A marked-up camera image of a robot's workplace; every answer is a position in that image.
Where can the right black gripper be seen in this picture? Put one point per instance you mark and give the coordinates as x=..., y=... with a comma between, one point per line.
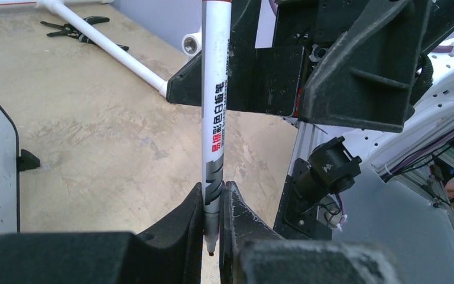
x=376, y=62

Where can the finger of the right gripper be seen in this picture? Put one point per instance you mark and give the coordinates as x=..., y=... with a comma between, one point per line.
x=265, y=80

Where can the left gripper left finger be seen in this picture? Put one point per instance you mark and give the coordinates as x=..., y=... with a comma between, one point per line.
x=170, y=251

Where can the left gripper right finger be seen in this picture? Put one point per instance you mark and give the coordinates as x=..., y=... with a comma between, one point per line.
x=251, y=252

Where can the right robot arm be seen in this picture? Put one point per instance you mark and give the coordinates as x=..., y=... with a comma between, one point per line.
x=441, y=59

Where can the black pliers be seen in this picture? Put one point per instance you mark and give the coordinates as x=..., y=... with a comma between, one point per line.
x=69, y=30

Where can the white PVC pipe frame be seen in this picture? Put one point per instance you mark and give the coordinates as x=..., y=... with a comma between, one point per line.
x=29, y=60

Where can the aluminium extrusion frame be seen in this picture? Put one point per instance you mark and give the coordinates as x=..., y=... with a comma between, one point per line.
x=407, y=214

